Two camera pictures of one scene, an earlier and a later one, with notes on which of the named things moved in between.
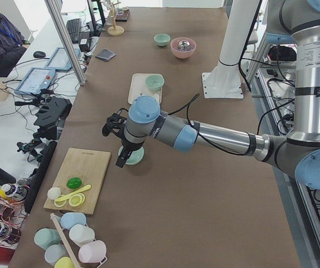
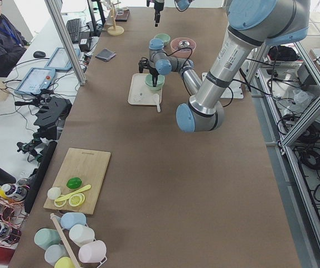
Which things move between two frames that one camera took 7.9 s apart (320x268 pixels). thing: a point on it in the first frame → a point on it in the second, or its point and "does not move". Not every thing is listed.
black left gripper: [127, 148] → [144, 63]
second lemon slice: [60, 203] does not move
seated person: [2, 42] does not move
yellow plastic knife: [86, 187] does not move
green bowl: [135, 157] → [160, 81]
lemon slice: [77, 199] does not move
